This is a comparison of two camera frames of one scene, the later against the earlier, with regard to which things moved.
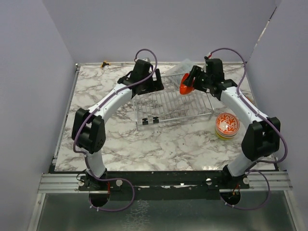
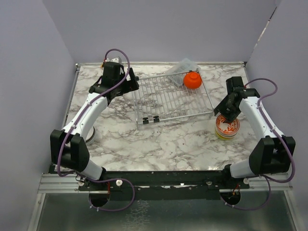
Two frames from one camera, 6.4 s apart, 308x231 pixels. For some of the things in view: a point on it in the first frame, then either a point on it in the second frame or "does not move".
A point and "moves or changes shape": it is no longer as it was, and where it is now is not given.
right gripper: x=196 y=71 -> x=221 y=108
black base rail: x=162 y=185 does not move
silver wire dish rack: x=169 y=104 does not move
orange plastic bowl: x=185 y=89 moves or changes shape
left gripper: x=157 y=84 -> x=125 y=89
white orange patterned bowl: x=227 y=123 does not move
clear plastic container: x=175 y=73 does not move
